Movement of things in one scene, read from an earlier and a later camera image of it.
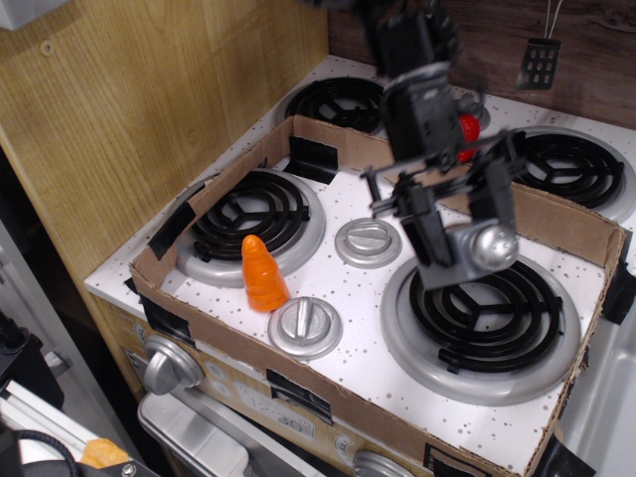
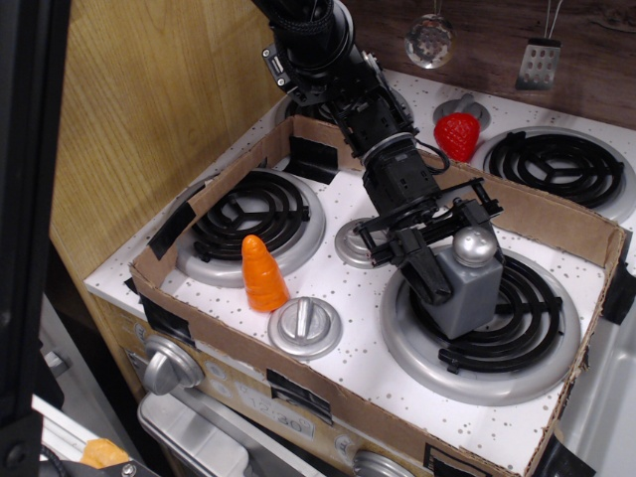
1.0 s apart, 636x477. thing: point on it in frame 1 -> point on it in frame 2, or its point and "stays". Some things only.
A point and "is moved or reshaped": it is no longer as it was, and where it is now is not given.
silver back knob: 469,103 stays
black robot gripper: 423,120 -> 400,186
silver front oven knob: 170,365 stays
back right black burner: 575,165 stays
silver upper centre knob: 368,243 stays
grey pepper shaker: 477,249 is moved or reshaped
